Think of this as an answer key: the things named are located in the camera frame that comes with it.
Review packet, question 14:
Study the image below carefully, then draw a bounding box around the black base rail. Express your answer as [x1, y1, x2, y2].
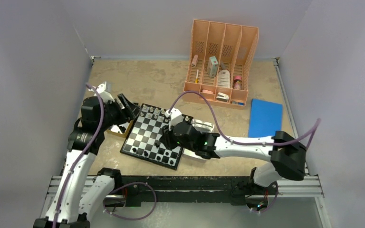
[111, 175, 278, 207]

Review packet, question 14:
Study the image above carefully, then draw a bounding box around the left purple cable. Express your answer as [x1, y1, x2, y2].
[52, 83, 105, 228]

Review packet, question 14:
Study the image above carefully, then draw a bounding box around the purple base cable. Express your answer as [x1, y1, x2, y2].
[102, 181, 157, 221]

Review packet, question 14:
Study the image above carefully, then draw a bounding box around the peach plastic desk organizer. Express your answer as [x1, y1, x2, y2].
[183, 19, 259, 109]

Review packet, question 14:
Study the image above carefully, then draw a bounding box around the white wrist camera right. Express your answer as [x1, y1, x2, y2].
[164, 108, 183, 131]

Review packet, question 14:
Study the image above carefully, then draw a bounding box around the white striped bottle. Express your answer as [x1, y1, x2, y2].
[216, 70, 231, 88]

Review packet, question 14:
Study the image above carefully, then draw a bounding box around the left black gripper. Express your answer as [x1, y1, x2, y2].
[97, 94, 140, 131]

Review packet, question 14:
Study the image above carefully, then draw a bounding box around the pink small tube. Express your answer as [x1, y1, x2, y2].
[191, 55, 198, 67]

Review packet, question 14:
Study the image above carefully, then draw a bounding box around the yellow white pen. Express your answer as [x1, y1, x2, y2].
[195, 69, 199, 84]

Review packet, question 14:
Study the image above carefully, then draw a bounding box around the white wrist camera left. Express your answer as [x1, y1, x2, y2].
[95, 81, 115, 103]

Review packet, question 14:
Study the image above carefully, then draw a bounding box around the white green small box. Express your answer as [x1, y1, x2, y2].
[207, 56, 219, 78]

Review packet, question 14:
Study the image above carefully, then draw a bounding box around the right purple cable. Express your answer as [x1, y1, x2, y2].
[169, 91, 322, 150]

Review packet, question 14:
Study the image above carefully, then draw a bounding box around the metal tin with black pieces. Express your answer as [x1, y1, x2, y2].
[107, 122, 134, 138]

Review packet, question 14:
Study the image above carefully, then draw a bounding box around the pink eraser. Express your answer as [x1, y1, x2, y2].
[202, 89, 214, 95]

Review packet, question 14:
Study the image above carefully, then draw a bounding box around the white stapler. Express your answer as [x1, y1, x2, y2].
[215, 92, 230, 102]

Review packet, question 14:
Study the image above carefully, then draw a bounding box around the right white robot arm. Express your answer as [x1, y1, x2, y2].
[159, 121, 307, 193]

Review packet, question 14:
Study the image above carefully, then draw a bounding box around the empty metal tin lid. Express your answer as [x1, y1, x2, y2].
[182, 119, 215, 162]

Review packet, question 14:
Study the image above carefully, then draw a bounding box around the blue notebook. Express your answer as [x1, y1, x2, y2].
[248, 98, 283, 138]

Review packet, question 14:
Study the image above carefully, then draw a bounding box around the pink tape roll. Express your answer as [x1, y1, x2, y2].
[232, 75, 242, 90]

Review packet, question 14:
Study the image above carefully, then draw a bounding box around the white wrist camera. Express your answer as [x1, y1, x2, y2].
[95, 81, 115, 103]
[164, 108, 183, 131]

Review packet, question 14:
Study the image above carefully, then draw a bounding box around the black white chess board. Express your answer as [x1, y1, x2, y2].
[120, 104, 184, 170]

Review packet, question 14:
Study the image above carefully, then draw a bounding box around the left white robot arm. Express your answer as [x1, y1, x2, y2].
[33, 92, 141, 228]

